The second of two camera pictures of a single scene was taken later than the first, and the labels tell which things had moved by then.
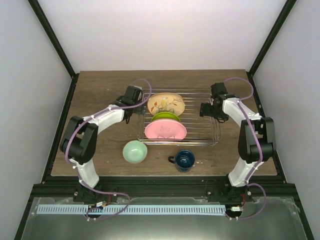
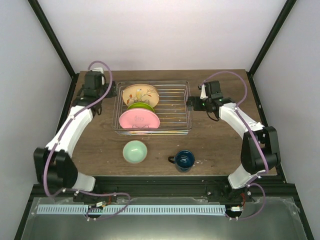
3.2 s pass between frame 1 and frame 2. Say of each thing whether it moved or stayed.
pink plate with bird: moved
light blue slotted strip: stayed
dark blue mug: stayed
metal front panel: stayed
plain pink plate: moved
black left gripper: moved
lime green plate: moved
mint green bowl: stayed
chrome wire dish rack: moved
